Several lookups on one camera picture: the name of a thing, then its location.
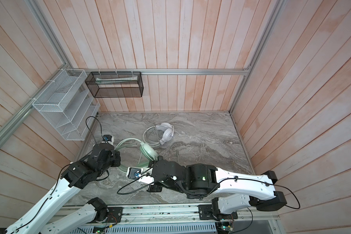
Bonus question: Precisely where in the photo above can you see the green headphones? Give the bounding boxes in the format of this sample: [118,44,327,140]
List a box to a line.
[115,138,159,173]

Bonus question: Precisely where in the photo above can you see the white headphones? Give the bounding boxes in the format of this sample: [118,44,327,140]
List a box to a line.
[142,122,175,147]

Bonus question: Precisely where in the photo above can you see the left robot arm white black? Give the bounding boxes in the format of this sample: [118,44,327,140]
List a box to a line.
[0,141,121,234]

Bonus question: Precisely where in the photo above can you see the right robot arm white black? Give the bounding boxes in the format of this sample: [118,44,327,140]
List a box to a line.
[140,157,287,217]

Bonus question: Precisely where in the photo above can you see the black mesh basket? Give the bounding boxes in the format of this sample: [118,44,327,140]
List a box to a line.
[85,71,144,98]

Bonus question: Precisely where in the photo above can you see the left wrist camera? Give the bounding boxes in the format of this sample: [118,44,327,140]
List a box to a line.
[102,135,114,145]

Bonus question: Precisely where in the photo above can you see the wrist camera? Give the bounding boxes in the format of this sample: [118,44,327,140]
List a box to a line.
[126,167,155,184]
[102,135,114,145]

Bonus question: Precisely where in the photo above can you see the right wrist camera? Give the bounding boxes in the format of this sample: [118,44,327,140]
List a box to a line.
[126,167,155,184]

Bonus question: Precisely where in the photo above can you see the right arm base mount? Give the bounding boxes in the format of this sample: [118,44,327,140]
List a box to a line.
[198,198,238,221]

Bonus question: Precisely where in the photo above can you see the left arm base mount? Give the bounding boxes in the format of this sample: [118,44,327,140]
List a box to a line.
[87,198,123,223]

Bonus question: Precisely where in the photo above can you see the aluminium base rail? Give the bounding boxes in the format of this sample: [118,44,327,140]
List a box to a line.
[52,202,281,234]

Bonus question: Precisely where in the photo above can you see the white wire mesh shelf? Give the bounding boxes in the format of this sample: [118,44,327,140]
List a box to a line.
[33,69,100,141]

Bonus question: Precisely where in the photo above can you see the aluminium frame bar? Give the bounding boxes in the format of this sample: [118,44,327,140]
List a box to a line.
[65,68,250,76]

